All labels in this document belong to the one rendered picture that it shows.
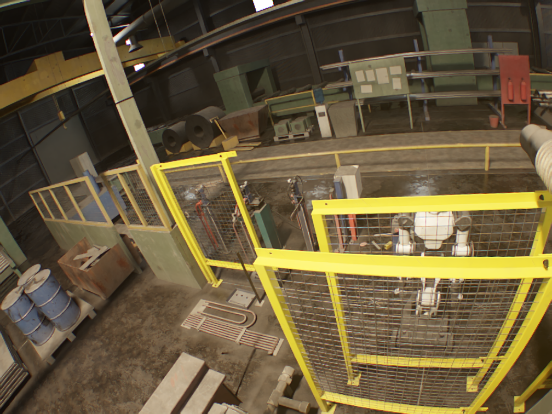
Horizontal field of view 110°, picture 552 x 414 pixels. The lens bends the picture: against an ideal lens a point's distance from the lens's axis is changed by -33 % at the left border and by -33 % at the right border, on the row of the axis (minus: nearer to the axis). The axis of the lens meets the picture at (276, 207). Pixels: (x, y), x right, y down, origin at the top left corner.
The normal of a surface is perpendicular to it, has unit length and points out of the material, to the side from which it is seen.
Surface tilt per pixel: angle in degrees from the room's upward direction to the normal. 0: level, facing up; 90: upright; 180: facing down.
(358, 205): 90
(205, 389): 0
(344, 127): 94
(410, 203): 90
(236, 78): 90
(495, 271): 0
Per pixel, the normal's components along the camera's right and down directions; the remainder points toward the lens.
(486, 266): -0.41, 0.54
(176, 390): -0.27, -0.84
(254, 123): -0.25, 0.67
